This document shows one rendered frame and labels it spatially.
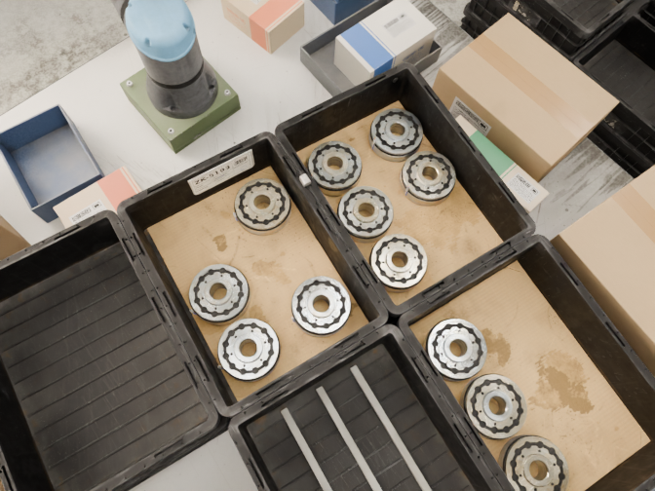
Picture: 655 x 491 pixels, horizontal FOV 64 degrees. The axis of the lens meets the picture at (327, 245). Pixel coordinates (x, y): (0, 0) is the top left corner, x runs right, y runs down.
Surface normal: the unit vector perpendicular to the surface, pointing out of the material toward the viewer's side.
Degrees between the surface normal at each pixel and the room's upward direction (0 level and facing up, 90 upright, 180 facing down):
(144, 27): 10
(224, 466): 0
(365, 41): 0
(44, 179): 0
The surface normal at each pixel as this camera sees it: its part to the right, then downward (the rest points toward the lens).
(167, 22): 0.12, -0.18
